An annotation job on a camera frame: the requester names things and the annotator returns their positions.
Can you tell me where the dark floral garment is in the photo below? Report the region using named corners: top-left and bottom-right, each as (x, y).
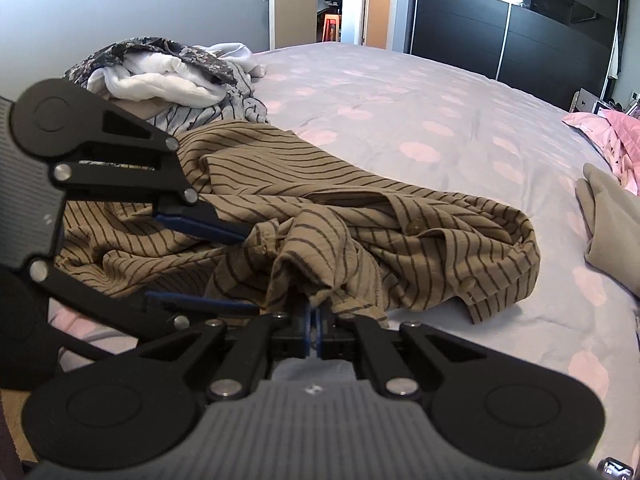
top-left (65, 36), bottom-right (241, 86)

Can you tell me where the pale grey garment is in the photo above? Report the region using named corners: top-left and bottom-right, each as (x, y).
top-left (197, 41), bottom-right (267, 81)

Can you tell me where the grey striped garment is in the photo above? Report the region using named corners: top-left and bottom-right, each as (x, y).
top-left (145, 62), bottom-right (271, 136)

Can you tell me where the black sliding-door wardrobe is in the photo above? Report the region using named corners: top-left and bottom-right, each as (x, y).
top-left (410, 0), bottom-right (626, 111)

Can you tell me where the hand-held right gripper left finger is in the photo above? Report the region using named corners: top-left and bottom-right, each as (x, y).
top-left (135, 306), bottom-right (315, 403)

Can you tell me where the folded taupe garment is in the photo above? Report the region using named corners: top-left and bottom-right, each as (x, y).
top-left (575, 162), bottom-right (640, 281)

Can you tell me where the pale pink patterned pillow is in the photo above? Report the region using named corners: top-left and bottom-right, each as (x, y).
top-left (562, 111), bottom-right (640, 196)

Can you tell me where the brown striped shirt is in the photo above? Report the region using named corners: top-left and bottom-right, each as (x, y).
top-left (54, 120), bottom-right (542, 331)

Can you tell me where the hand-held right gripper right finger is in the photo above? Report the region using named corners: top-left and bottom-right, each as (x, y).
top-left (316, 306), bottom-right (488, 402)

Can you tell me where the white garment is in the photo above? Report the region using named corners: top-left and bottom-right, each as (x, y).
top-left (87, 55), bottom-right (223, 107)

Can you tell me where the tan hallway door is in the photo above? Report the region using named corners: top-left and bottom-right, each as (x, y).
top-left (365, 0), bottom-right (394, 50)

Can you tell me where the white-edged bedroom door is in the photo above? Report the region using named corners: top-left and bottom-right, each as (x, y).
top-left (266, 0), bottom-right (320, 53)

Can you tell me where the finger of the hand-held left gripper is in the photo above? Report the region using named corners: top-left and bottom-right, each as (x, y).
top-left (29, 260), bottom-right (258, 361)
top-left (52, 107), bottom-right (251, 246)

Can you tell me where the beige garment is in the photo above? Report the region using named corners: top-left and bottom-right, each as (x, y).
top-left (112, 99), bottom-right (168, 122)

